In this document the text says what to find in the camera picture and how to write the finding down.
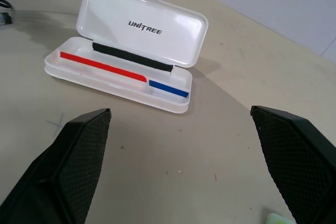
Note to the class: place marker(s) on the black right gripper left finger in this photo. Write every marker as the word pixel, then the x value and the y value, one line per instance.
pixel 65 171

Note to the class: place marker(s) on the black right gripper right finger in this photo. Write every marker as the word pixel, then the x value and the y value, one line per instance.
pixel 302 171

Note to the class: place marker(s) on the white Unitree case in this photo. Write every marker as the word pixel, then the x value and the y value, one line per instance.
pixel 136 11

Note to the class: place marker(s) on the green and white eraser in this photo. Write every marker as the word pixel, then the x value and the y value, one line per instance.
pixel 277 220

